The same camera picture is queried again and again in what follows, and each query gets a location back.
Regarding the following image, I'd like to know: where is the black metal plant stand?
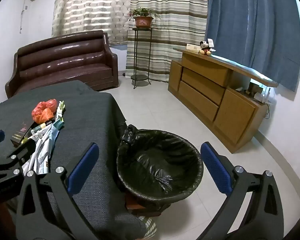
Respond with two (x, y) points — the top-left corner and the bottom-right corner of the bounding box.
(130, 27), (153, 89)

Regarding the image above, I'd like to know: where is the white flat box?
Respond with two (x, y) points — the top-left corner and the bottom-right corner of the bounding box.
(186, 44), (202, 53)

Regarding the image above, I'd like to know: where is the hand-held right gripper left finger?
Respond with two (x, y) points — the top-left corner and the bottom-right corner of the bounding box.
(15, 142), (100, 240)

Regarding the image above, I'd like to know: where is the red plastic bag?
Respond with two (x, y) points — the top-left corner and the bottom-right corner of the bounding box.
(31, 99), (58, 123)

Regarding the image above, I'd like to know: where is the potted plant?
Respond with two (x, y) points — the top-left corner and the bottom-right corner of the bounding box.
(129, 7), (161, 28)

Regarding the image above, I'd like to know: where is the beige patterned curtain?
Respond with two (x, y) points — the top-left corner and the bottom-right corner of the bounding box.
(51, 0), (133, 46)

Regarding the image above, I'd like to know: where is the green checked cloth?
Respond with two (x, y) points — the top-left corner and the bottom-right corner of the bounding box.
(137, 216), (157, 238)

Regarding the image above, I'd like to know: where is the striped curtain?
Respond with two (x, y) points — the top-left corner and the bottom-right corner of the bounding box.
(126, 0), (209, 82)

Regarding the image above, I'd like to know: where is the plush mouse toy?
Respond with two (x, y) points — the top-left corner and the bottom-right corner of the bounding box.
(198, 39), (217, 56)

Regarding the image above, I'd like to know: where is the red wooden stool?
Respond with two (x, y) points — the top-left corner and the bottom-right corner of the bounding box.
(125, 195), (170, 218)

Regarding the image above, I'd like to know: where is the green bottle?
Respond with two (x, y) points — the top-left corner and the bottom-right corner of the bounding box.
(22, 122), (53, 140)

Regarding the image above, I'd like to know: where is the white and teal tube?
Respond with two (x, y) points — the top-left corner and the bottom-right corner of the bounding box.
(51, 120), (65, 132)

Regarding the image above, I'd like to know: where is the white router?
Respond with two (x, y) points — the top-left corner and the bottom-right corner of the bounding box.
(255, 85), (272, 103)

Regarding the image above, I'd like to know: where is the white printed plastic wrapper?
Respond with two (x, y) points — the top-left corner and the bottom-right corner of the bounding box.
(22, 126), (59, 174)

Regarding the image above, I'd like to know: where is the small brown box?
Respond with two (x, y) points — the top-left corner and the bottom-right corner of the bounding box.
(247, 82), (263, 94)

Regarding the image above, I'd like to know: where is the table with dark cloth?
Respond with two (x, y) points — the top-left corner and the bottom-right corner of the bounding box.
(0, 80), (147, 240)

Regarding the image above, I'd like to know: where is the wall cable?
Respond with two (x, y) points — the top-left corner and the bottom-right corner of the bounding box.
(19, 4), (28, 34)

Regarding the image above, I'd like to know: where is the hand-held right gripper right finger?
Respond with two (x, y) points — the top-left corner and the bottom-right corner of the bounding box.
(200, 142), (285, 240)

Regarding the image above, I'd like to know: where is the orange plastic bag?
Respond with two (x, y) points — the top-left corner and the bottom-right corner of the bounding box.
(39, 108), (55, 123)

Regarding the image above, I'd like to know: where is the wooden cabinet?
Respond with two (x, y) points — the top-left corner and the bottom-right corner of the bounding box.
(168, 47), (278, 153)

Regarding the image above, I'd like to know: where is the white green wrapper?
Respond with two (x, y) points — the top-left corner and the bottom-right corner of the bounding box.
(55, 101), (65, 123)

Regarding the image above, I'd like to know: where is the brown leather sofa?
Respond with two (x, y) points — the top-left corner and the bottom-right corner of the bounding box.
(5, 30), (119, 99)

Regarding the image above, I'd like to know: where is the dark box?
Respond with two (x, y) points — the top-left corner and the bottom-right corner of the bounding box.
(10, 120), (39, 147)

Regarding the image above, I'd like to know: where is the blue curtain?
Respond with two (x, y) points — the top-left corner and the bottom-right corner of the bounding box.
(205, 0), (300, 92)

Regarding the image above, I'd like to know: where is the bin with black bag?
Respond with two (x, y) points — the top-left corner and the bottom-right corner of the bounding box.
(116, 124), (204, 207)

